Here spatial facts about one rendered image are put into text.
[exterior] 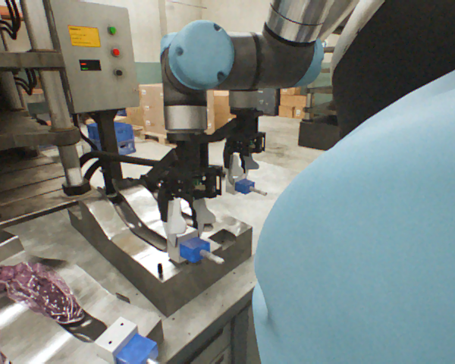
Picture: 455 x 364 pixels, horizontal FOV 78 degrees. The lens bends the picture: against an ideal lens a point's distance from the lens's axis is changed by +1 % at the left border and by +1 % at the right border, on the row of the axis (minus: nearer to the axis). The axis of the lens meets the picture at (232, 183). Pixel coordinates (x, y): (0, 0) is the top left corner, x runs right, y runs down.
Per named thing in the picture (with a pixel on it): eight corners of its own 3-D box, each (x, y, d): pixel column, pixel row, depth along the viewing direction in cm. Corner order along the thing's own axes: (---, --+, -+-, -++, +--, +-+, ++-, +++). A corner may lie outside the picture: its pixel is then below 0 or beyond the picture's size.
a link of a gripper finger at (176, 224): (176, 256, 47) (184, 202, 47) (156, 246, 51) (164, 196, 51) (190, 254, 49) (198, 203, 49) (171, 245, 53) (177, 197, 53)
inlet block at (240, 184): (271, 199, 78) (271, 182, 76) (259, 205, 75) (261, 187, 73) (236, 186, 86) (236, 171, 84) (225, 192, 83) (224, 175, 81)
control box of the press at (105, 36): (166, 285, 171) (133, 6, 114) (119, 315, 151) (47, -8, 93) (147, 269, 185) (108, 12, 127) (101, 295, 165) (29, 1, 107)
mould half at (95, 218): (252, 255, 72) (253, 209, 66) (167, 318, 54) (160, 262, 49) (146, 198, 103) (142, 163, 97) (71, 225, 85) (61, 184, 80)
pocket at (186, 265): (202, 271, 58) (202, 257, 57) (182, 285, 55) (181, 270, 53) (189, 262, 61) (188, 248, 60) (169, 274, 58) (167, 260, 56)
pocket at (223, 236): (236, 249, 66) (237, 235, 64) (221, 259, 62) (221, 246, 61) (223, 241, 68) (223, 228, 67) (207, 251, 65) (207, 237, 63)
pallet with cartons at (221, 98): (246, 129, 583) (247, 92, 553) (225, 137, 519) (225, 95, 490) (201, 123, 642) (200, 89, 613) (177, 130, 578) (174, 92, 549)
